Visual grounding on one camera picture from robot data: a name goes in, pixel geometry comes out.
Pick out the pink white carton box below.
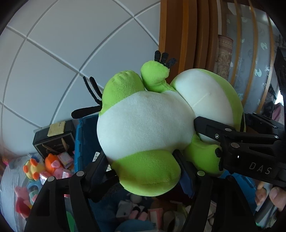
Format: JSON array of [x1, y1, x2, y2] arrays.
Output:
[[57, 152, 74, 169]]

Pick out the orange plush toy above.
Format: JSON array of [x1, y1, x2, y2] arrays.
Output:
[[45, 153, 62, 174]]

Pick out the yellow duck plush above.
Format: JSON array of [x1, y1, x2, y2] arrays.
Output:
[[23, 158, 46, 181]]

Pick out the red dress pig plush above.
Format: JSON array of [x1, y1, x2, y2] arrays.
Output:
[[14, 186, 32, 220]]

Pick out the person's hand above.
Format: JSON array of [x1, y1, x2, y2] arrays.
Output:
[[255, 182, 286, 212]]

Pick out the blue plastic crate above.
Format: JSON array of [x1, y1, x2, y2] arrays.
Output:
[[73, 114, 257, 210]]

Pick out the large green frog plush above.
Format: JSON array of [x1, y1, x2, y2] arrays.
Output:
[[71, 51, 245, 197]]

